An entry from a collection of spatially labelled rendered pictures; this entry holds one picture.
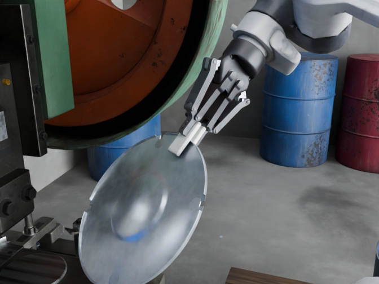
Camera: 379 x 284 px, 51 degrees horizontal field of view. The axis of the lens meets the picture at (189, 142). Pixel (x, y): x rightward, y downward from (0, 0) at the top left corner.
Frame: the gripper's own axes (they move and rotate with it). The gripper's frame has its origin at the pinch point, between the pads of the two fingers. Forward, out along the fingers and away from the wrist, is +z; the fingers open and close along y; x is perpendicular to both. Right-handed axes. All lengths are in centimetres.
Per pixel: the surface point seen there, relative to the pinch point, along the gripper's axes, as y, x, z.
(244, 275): -82, -32, 17
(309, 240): -167, -66, -18
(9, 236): -6, -45, 41
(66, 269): -4.3, -12.9, 32.7
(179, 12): 5.7, -20.8, -24.0
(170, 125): -196, -287, -56
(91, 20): 12.9, -41.0, -14.3
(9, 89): 22.4, -22.4, 10.7
